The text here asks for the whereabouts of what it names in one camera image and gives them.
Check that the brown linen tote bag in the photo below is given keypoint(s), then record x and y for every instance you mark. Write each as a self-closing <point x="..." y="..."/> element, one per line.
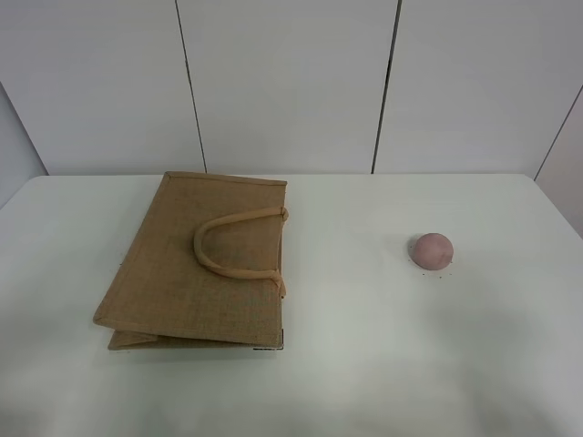
<point x="204" y="270"/>

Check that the pink peach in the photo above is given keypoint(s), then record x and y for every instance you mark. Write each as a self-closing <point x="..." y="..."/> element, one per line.
<point x="431" y="251"/>

